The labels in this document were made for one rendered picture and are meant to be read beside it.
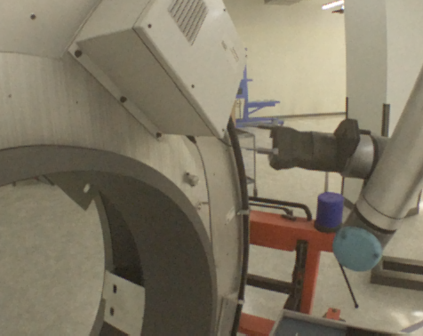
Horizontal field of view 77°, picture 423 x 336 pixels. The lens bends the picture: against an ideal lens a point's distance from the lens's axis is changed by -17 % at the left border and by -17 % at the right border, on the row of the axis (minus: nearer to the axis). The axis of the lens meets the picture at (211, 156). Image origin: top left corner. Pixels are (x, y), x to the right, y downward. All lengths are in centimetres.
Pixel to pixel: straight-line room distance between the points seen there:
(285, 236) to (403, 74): 231
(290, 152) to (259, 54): 924
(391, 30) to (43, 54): 304
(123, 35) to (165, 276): 60
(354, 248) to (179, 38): 42
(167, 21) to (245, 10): 946
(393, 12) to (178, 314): 303
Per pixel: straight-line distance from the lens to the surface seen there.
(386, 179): 50
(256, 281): 155
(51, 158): 35
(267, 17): 1001
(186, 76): 40
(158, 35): 36
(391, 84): 319
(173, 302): 84
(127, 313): 100
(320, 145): 57
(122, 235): 104
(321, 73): 1071
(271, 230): 140
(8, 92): 37
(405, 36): 334
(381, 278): 255
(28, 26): 40
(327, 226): 133
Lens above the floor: 162
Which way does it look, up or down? 16 degrees down
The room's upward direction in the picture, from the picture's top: 3 degrees counter-clockwise
